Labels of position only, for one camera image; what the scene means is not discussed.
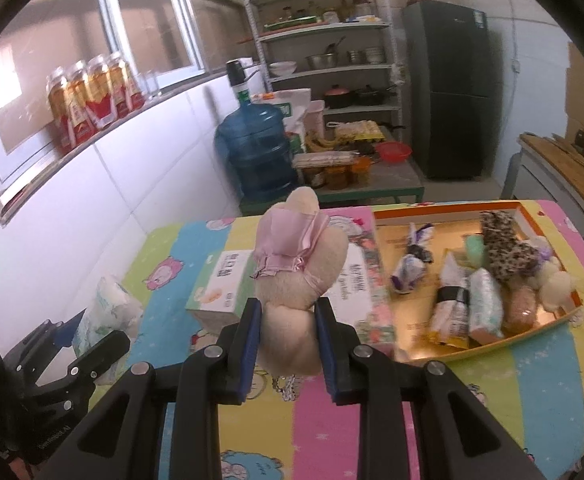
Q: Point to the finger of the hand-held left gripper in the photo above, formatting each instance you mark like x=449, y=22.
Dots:
x=41, y=337
x=101, y=350

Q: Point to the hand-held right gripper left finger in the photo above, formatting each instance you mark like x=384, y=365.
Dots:
x=249, y=345

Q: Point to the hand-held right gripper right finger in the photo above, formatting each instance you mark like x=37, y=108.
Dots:
x=327, y=345

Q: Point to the pink plush bunny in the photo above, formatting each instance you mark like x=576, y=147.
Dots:
x=292, y=280

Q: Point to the orange cardboard box tray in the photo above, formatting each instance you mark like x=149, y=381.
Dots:
x=414, y=320

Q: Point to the purple and white tissue pack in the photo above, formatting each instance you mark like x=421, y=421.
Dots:
x=409, y=270

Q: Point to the yellow white pack black band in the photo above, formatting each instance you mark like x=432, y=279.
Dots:
x=449, y=310

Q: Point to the pale blue tissue pack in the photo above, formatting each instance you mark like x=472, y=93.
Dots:
x=484, y=305

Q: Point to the green sponge puff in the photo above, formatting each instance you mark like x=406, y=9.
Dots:
x=474, y=250

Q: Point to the pink puff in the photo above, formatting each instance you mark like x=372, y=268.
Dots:
x=519, y=310

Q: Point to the leopard print cloth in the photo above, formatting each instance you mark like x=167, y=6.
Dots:
x=504, y=250

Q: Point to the white plush bear purple dress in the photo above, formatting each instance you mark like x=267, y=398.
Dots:
x=557, y=285

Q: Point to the floral tissue box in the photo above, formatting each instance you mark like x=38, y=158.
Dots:
x=367, y=285

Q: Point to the green and white box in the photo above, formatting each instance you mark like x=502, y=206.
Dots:
x=216, y=280

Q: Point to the glass jar of preserves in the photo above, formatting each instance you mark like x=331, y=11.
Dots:
x=313, y=178
x=360, y=172
x=337, y=178

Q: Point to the low green table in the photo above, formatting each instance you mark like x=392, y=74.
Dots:
x=392, y=182

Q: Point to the clear lidded food container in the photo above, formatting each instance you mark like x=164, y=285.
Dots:
x=322, y=160

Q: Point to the blue water jug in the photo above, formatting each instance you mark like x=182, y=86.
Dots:
x=257, y=150

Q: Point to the printed cartoon blanket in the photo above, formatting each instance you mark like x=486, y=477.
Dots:
x=522, y=385

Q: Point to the bunch of bananas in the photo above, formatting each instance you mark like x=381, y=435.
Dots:
x=319, y=142

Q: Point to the red plastic basket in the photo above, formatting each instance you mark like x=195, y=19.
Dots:
x=393, y=152

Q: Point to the egg tray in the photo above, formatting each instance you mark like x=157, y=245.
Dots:
x=359, y=131

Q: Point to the white sack green label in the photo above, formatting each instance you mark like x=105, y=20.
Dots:
x=289, y=110

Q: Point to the red cooking pot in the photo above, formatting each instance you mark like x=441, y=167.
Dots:
x=338, y=98

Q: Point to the black wok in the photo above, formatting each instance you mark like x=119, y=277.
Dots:
x=372, y=96

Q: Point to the grey kitchen counter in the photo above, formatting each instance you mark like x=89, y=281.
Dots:
x=527, y=180

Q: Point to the dark refrigerator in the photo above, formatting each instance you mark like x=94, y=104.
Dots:
x=447, y=110

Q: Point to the black water pump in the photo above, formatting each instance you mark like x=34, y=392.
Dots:
x=237, y=80

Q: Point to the clear drinking glass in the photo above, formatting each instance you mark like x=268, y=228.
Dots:
x=151, y=85

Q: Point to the white bowl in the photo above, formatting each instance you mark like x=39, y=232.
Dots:
x=282, y=69

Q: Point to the steel bowl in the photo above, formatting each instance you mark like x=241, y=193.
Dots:
x=321, y=61

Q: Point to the white framed window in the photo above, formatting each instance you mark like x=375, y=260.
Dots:
x=46, y=40

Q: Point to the white metal shelf rack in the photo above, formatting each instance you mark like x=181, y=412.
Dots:
x=322, y=33

